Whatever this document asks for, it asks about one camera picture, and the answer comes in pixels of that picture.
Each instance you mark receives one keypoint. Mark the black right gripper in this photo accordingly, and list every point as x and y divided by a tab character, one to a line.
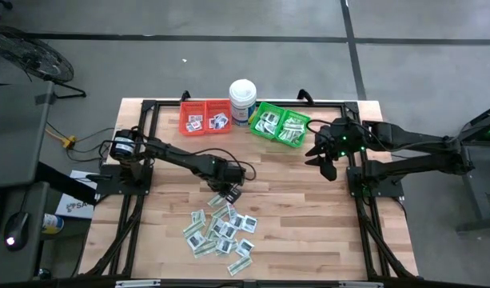
348	138

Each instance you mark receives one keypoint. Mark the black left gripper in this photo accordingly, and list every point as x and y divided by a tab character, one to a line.
218	180

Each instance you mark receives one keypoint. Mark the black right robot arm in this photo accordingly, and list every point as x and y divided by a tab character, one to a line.
420	160

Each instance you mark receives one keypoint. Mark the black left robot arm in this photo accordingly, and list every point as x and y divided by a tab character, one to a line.
176	154

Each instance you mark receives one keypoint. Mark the white packet with blue label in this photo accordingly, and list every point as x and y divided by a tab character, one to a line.
222	118
214	123

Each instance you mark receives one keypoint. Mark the white packet with red print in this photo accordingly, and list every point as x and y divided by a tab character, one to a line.
193	126
196	118

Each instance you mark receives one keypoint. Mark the white wipes canister blue label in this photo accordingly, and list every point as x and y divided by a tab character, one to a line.
243	96

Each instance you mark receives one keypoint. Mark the white printed cardboard box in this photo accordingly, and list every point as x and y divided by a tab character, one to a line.
74	202

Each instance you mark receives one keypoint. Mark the grey metal stand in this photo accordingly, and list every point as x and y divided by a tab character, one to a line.
480	180

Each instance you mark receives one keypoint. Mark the small printed can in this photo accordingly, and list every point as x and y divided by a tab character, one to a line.
52	223

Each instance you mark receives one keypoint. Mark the black computer mouse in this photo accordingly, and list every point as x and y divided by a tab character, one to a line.
16	232

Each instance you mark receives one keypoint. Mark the grey desk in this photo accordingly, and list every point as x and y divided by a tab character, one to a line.
17	132

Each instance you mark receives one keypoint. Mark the black floor fan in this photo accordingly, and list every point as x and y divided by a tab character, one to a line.
33	56

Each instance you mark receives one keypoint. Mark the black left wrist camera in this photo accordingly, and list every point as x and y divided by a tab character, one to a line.
236	174

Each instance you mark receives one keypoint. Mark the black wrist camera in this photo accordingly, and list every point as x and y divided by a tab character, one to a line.
236	174
323	133

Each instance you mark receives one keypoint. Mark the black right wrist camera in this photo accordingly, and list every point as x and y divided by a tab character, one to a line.
323	133

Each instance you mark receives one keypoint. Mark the black aluminium rig frame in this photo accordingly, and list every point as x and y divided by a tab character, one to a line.
164	103

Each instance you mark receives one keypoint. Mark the silver frame bracket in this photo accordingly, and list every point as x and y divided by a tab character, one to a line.
360	285
137	283

